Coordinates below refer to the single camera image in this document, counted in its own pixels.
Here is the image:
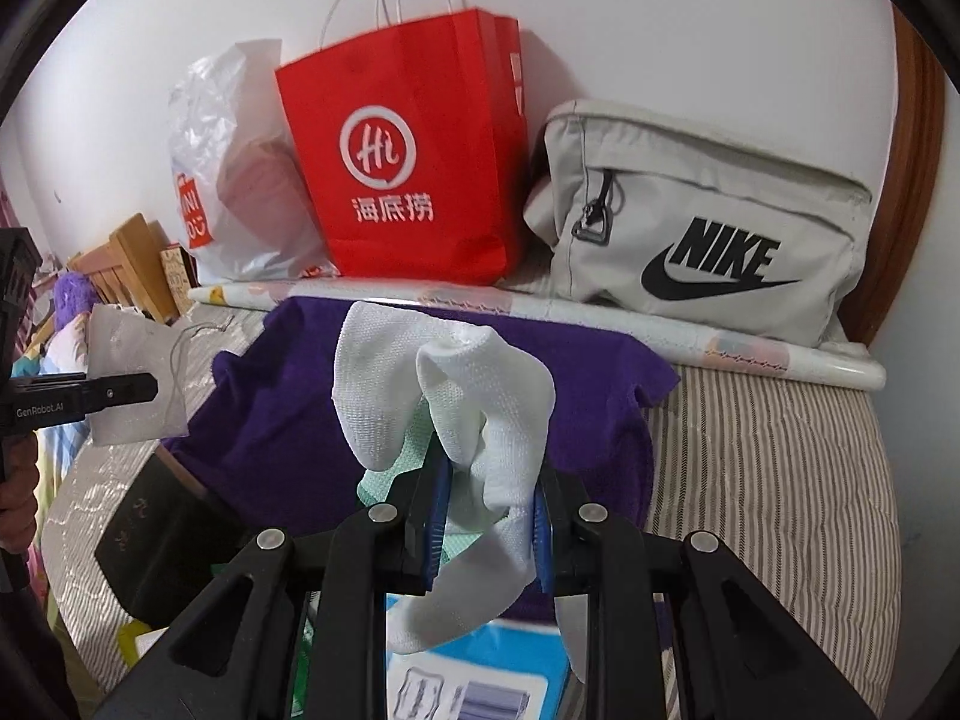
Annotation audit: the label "white mesh drawstring pouch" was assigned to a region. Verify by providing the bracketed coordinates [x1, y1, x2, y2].
[88, 305, 226, 447]

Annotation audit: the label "white socks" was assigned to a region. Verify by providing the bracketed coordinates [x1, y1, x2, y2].
[332, 302, 555, 655]

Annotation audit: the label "green wet wipes pack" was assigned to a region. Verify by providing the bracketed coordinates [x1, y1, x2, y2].
[290, 592, 320, 718]

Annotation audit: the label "yellow Adidas mini bag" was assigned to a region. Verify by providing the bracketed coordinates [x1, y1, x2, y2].
[116, 621, 166, 668]

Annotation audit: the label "person left hand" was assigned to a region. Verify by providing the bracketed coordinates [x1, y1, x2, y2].
[0, 433, 39, 554]

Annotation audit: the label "purple plush toy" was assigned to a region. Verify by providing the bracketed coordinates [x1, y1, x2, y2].
[53, 270, 101, 332]

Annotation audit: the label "blue white tissue box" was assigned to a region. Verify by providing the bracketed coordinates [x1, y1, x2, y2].
[386, 621, 569, 720]

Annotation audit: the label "purple towel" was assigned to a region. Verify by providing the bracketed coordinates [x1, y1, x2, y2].
[159, 296, 680, 620]

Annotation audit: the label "wooden headboard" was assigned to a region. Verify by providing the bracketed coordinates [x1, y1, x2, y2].
[67, 213, 181, 325]

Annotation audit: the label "patterned notebook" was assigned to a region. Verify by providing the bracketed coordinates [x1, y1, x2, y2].
[160, 244, 197, 316]

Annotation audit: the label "striped quilted mattress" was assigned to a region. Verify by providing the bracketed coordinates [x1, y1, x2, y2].
[40, 302, 907, 717]

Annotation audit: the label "white Miniso plastic bag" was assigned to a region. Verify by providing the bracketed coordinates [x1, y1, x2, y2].
[167, 39, 338, 284]

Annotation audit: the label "grey Nike pouch bag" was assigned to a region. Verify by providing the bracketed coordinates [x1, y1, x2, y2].
[524, 99, 874, 346]

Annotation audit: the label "rolled printed paper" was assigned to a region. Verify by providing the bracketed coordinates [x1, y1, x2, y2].
[189, 278, 887, 392]

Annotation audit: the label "red paper shopping bag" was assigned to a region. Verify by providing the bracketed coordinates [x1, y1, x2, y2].
[275, 8, 529, 286]

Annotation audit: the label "brown wooden door frame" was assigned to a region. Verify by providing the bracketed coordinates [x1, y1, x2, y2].
[839, 8, 947, 344]

